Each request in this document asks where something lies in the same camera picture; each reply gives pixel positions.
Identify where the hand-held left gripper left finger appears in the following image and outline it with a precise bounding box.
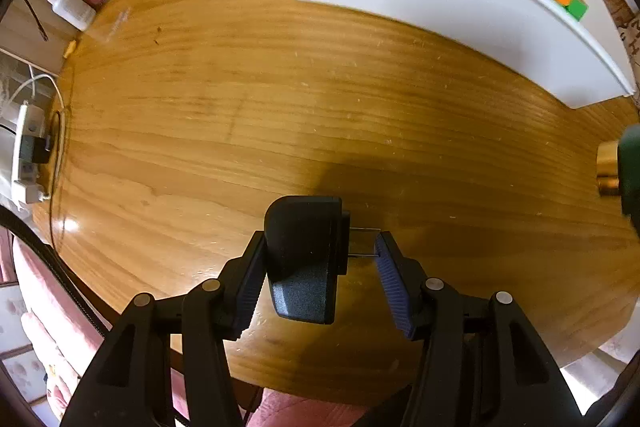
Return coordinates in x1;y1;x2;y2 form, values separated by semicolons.
60;231;266;427

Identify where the white charging cable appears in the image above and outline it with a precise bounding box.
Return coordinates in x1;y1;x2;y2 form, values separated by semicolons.
7;74;63;108

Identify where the black plug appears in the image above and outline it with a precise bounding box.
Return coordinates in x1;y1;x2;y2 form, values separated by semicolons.
20;134;53;165

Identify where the white power strip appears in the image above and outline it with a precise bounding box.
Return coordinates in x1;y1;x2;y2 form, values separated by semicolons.
0;102;56;210

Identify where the green gold cube charger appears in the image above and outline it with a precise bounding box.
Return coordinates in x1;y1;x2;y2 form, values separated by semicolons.
596;124;640;233

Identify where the white plastic storage bin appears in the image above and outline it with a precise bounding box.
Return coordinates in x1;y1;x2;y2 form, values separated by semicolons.
259;0;637;109

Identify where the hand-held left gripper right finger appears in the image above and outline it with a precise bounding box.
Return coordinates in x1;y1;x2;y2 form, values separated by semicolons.
375;232;583;427

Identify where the white plastic bottle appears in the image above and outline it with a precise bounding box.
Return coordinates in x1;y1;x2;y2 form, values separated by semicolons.
42;0;97;32

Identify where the black power adapter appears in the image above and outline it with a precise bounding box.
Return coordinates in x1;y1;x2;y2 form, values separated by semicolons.
263;195;381;325

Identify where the pink fleece clothing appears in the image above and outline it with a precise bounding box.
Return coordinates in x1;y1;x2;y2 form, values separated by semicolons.
170;367;381;427

